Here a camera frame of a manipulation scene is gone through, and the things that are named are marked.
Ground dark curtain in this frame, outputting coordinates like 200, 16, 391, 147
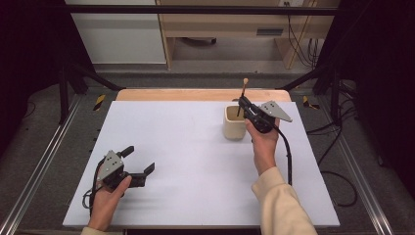
0, 0, 96, 161
314, 0, 415, 192

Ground black brush with tan tip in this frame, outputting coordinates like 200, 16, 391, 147
236, 76, 250, 118

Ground aluminium floor rail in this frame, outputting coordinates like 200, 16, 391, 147
0, 93, 83, 235
316, 97, 396, 235

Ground black hanging cables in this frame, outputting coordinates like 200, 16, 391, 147
285, 1, 322, 69

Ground wooden table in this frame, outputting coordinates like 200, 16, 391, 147
115, 88, 293, 103

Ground light wooden desk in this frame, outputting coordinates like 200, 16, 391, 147
156, 0, 341, 71

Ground yellow cable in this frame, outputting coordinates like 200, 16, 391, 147
287, 0, 318, 71

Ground white table board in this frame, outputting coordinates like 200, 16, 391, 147
62, 100, 341, 229

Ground white wall socket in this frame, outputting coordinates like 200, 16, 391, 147
278, 0, 305, 8

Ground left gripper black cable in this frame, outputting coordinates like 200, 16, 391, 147
82, 158, 107, 217

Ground person's left hand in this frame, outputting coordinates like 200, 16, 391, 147
87, 175, 133, 232

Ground black upright frame post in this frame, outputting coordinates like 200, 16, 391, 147
328, 67, 341, 125
58, 64, 70, 125

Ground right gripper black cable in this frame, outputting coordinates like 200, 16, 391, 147
273, 125, 359, 208

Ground black horizontal frame bar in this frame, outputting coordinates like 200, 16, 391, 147
64, 4, 341, 17

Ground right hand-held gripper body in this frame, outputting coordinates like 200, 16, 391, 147
246, 100, 294, 134

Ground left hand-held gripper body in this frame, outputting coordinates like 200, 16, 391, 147
96, 149, 147, 191

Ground person's right hand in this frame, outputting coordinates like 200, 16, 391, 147
244, 117, 281, 176

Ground black floor cables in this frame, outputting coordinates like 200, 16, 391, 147
305, 79, 359, 166

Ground beige square cup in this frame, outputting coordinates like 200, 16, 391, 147
222, 104, 253, 142

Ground black diagonal frame strut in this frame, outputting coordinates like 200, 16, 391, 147
69, 61, 127, 92
276, 64, 331, 92

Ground white cabinet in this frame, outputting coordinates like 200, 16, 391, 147
64, 0, 167, 65

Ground yellow black tape marker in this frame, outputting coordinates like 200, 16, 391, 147
92, 94, 107, 113
301, 95, 321, 111

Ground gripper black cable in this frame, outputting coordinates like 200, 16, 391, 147
273, 125, 359, 208
82, 158, 107, 217

